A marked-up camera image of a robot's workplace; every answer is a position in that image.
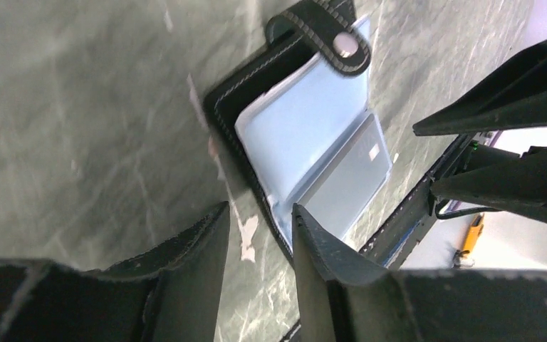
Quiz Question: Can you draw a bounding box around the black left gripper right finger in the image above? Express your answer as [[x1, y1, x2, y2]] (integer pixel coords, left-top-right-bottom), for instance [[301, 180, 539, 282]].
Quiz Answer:
[[292, 204, 547, 341]]

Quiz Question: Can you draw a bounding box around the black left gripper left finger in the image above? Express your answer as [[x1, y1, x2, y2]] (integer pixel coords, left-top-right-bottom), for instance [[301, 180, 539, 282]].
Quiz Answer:
[[0, 202, 230, 341]]

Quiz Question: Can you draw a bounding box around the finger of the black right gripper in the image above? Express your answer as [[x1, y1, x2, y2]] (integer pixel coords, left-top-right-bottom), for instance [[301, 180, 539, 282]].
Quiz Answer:
[[431, 146, 547, 224], [412, 40, 547, 136]]

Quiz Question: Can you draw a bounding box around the black VIP card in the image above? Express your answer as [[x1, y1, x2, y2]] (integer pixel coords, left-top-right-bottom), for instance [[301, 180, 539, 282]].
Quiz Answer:
[[298, 112, 392, 239]]

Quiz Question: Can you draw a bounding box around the black leather card holder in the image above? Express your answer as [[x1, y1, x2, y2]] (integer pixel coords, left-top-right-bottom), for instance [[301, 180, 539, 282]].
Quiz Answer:
[[203, 1, 374, 258]]

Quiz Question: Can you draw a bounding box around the orange tool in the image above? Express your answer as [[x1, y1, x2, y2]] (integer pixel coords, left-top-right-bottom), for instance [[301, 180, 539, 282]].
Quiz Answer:
[[454, 214, 484, 266]]

